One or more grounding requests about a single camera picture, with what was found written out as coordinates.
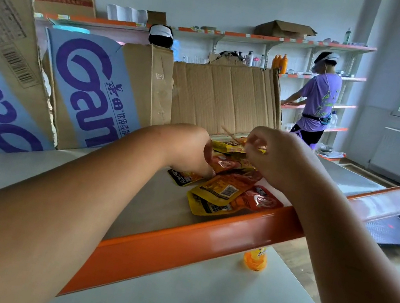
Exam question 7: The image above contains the small brown box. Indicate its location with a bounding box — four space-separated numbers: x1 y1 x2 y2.
145 9 169 28

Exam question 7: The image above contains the person's left hand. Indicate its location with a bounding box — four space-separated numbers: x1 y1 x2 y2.
158 121 224 180

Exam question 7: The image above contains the person's right hand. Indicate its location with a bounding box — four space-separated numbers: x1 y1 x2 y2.
236 124 336 211

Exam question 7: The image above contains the blue-print cardboard box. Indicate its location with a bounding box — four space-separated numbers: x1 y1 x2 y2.
26 25 184 168

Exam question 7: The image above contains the person's left forearm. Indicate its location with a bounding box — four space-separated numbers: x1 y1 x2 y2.
0 93 186 303

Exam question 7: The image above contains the row of white packets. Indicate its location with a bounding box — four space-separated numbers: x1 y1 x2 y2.
105 3 149 27

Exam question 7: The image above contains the black-label orange snack packet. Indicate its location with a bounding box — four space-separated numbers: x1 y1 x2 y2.
165 167 205 191

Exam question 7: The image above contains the person's right forearm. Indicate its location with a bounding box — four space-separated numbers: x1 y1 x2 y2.
272 179 400 303

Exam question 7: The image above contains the orange barcode snack packet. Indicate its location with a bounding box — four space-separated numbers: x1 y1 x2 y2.
189 161 263 213

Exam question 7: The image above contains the plain brown cardboard sheet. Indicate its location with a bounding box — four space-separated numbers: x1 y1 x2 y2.
162 50 291 148

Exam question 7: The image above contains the red-orange snack packet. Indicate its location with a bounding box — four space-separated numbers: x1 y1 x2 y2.
207 150 259 181

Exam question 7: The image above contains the yellow flat snack packet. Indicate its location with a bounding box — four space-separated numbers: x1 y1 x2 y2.
184 190 246 224

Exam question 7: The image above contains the red snack packet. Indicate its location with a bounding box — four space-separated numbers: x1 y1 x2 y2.
231 181 287 218

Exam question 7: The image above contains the light blue lid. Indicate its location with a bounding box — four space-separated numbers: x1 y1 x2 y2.
52 23 91 36

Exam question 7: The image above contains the open flat cardboard box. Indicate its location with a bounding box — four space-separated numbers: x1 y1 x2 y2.
253 16 318 45

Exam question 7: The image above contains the white orange-edged wall shelf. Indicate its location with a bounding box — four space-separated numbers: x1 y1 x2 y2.
19 0 378 166

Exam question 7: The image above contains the clear price label strip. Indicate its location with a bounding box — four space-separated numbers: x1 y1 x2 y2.
343 178 400 228

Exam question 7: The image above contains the grey orange-edged shelf unit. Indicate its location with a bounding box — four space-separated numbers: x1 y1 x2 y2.
0 99 400 303

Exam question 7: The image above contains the yellow snack packet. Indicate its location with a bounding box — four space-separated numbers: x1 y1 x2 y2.
210 132 269 161
184 190 246 224

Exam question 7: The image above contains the small orange juice bottle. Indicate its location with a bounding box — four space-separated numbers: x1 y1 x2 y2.
241 244 270 273

